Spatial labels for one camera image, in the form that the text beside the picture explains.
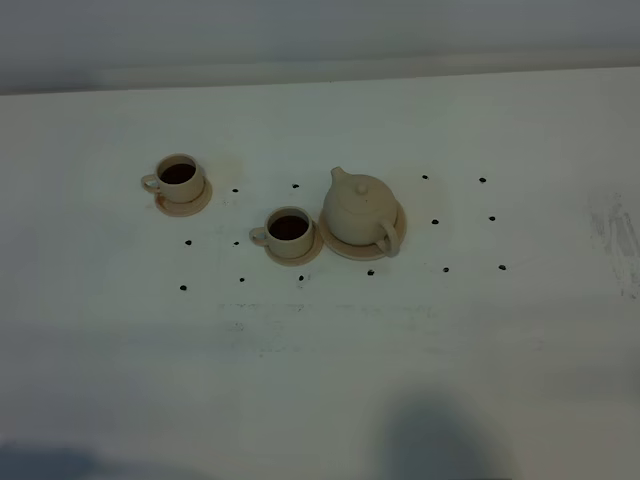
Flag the beige teacup near teapot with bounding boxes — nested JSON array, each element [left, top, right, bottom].
[[249, 206, 314, 260]]

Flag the beige saucer far left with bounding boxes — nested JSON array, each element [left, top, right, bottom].
[[154, 180, 212, 217]]

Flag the beige saucer near teapot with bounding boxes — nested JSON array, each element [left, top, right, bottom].
[[265, 228, 324, 267]]

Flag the beige ceramic teapot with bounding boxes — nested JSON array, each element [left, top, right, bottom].
[[321, 167, 401, 257]]

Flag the beige teacup far left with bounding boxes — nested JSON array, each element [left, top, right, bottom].
[[141, 154, 205, 204]]

